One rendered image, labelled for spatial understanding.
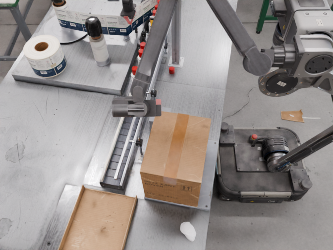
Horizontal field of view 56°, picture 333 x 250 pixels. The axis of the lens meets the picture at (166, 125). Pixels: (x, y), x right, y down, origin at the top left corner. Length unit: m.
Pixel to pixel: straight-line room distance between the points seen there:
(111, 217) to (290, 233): 1.36
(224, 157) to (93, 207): 1.09
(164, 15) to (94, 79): 0.88
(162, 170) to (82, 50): 1.09
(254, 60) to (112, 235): 0.92
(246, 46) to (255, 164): 1.29
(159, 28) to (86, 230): 0.91
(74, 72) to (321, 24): 1.32
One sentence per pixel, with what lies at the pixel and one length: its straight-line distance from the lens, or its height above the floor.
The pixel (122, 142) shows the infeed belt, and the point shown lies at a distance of 1.57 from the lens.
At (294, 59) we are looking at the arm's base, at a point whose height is 1.47.
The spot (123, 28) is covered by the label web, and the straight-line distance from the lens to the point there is 1.99.
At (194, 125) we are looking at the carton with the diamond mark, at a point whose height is 1.12.
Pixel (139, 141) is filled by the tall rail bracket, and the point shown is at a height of 0.98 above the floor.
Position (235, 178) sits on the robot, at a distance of 2.20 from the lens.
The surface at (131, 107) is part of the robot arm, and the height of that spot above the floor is 1.33.
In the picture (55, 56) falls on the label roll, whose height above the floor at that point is 1.00.
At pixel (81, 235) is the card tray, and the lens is 1.48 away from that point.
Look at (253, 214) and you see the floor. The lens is 2.39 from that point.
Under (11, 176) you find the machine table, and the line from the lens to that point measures 1.71.
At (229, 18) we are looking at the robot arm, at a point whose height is 1.56.
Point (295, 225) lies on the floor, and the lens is 2.45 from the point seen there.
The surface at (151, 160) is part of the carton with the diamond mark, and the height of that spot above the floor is 1.12.
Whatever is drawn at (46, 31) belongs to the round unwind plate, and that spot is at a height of 0.89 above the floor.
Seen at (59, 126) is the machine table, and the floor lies 0.83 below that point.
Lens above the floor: 2.21
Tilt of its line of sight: 56 degrees down
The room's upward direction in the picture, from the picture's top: 3 degrees counter-clockwise
